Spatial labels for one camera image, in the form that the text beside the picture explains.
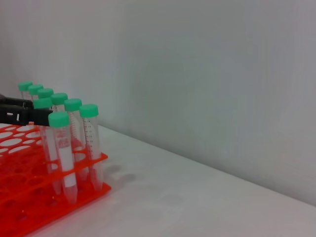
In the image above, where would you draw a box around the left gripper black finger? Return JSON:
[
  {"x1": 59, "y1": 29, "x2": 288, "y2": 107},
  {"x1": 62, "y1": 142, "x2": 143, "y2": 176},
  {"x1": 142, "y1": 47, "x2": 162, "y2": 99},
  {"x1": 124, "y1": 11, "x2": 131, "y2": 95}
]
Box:
[
  {"x1": 0, "y1": 93, "x2": 34, "y2": 108},
  {"x1": 0, "y1": 104, "x2": 50, "y2": 127}
]

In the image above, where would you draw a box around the green-capped clear test tube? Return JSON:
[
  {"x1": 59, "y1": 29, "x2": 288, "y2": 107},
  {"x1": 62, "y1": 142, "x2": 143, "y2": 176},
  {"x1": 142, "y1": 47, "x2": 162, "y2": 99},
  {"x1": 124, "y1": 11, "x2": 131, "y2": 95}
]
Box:
[
  {"x1": 79, "y1": 104, "x2": 105, "y2": 192},
  {"x1": 64, "y1": 98, "x2": 88, "y2": 184},
  {"x1": 51, "y1": 93, "x2": 72, "y2": 117},
  {"x1": 37, "y1": 88, "x2": 54, "y2": 99},
  {"x1": 33, "y1": 97, "x2": 62, "y2": 196},
  {"x1": 17, "y1": 81, "x2": 34, "y2": 100},
  {"x1": 28, "y1": 84, "x2": 44, "y2": 96},
  {"x1": 48, "y1": 112, "x2": 79, "y2": 205}
]

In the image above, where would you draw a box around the orange plastic test tube rack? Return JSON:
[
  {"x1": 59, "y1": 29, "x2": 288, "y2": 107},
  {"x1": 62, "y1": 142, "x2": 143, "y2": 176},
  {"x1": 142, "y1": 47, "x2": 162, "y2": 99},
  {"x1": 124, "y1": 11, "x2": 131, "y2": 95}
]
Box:
[{"x1": 0, "y1": 123, "x2": 112, "y2": 237}]

